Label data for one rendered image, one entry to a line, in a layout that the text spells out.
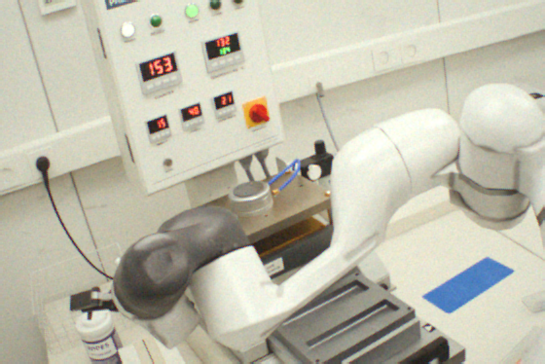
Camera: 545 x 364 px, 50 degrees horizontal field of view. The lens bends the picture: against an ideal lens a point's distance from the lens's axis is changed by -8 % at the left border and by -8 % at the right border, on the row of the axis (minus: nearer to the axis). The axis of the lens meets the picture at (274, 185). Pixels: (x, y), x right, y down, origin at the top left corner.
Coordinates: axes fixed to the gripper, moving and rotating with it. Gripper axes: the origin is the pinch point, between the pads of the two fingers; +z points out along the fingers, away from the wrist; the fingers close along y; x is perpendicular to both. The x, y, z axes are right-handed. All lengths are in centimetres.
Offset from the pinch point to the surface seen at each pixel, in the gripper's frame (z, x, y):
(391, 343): -19.9, 6.9, -38.5
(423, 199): 38, -40, -84
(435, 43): 28, -88, -90
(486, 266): 16, -15, -87
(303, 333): -9.6, 3.8, -27.7
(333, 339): -11.3, 5.0, -32.3
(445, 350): -25, 9, -45
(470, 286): 13, -10, -79
